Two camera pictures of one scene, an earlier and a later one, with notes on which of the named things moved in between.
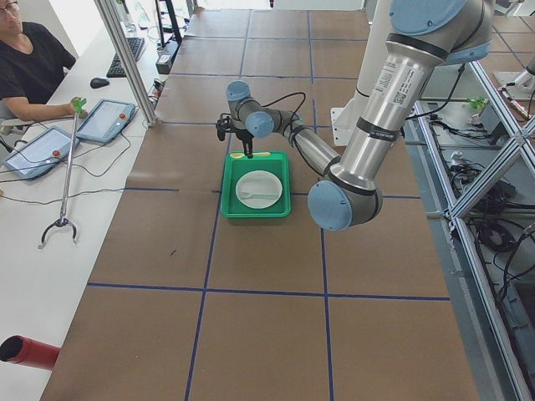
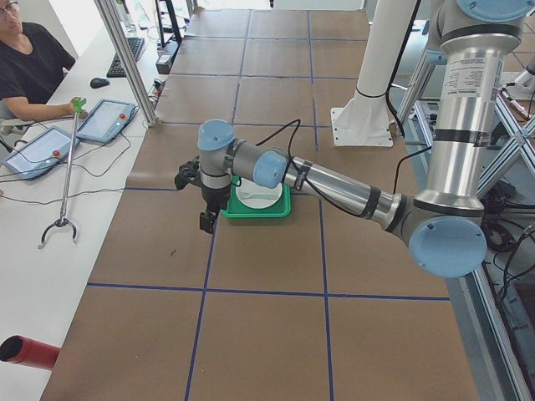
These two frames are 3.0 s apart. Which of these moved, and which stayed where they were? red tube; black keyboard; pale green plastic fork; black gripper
Moved: black gripper
Stayed: red tube; black keyboard; pale green plastic fork
